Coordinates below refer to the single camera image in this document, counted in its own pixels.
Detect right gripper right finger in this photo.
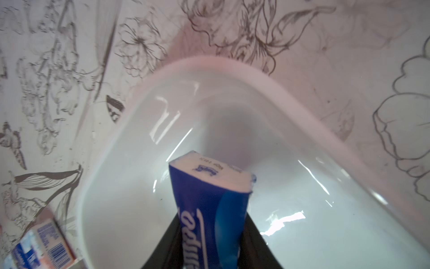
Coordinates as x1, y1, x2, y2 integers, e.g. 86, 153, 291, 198
238, 214, 283, 269

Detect blue tissue pack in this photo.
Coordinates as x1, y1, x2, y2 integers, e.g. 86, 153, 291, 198
169, 151, 256, 269

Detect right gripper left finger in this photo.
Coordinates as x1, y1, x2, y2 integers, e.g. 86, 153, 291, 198
141, 215, 183, 269

